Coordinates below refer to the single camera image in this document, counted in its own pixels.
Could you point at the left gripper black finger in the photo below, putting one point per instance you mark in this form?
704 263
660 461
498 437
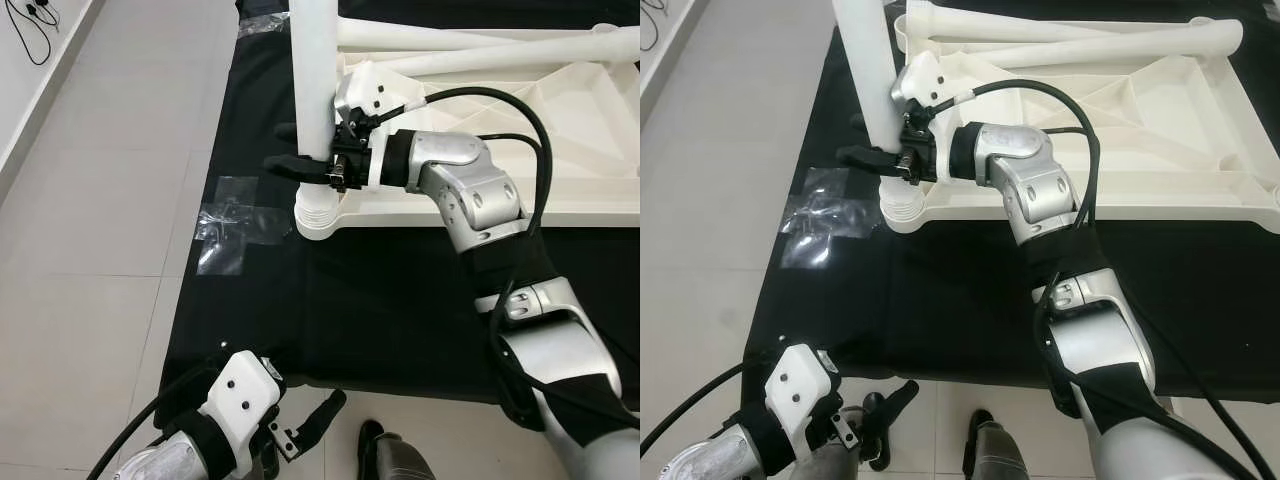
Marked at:
890 412
322 415

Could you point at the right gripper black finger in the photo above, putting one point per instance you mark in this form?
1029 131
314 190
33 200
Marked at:
297 169
858 118
286 131
868 159

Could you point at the white plastic table leg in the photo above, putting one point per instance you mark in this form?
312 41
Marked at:
560 50
315 70
1150 45
960 20
865 60
400 32

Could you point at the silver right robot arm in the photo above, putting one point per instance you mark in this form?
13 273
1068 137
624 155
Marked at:
1040 180
470 190

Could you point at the crumpled clear tape patch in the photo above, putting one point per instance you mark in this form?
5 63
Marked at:
820 220
235 225

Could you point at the grey robot leg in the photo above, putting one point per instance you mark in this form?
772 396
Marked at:
1000 455
400 458

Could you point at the clear tape strip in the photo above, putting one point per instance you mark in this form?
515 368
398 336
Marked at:
262 27

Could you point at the black tablecloth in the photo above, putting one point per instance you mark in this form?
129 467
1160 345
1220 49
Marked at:
950 310
400 320

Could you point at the white plastic table top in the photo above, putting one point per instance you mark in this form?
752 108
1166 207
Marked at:
1180 120
580 130

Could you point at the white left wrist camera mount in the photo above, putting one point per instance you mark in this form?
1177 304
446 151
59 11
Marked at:
240 395
800 385

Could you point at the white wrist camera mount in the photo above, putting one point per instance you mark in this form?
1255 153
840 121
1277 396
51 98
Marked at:
365 90
920 75
800 385
240 395

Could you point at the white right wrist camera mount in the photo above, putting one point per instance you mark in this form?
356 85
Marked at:
920 75
365 90

